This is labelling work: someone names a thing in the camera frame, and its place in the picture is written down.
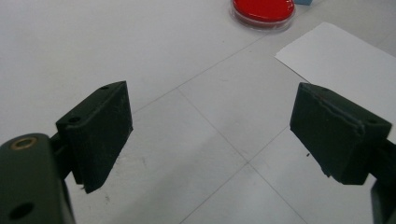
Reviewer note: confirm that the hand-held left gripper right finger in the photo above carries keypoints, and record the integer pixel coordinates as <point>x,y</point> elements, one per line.
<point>330,137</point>

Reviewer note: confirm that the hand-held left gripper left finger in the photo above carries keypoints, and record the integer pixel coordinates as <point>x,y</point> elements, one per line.
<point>96,133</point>

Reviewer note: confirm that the round red ink pad dish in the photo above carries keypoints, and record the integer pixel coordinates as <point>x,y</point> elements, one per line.
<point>263,11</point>

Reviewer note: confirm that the white paper sheet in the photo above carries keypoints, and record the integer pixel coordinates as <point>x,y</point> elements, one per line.
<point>342,62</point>

